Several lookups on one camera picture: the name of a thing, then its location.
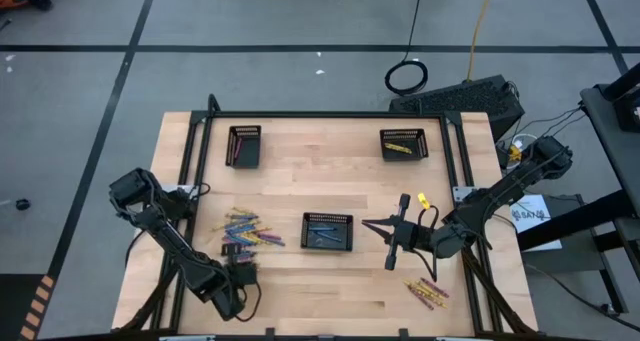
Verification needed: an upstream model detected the white cable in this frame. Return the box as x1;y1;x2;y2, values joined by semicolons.
509;132;541;152

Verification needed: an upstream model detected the black plastic mesh basket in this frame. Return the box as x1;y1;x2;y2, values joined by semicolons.
299;211;355;253
223;125;263;171
379;127;430;163

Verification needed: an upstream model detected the black coiled cable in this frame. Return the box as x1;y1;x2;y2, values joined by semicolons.
383;0;430;97

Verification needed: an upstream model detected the yellow hanging cable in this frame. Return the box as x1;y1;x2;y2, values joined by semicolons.
465;0;498;81

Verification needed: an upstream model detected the white printed paper sheet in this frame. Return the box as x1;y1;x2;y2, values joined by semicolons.
508;193;564;253

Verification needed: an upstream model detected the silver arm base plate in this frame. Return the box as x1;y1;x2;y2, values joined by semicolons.
159;183;199;195
452;185;477;203

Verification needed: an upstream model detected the black floor cable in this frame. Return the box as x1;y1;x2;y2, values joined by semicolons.
523;261;640;332

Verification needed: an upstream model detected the black equipment stand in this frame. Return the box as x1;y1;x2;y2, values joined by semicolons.
516;60;640;332

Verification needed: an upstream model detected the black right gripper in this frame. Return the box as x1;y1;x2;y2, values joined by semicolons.
360;193;433;272

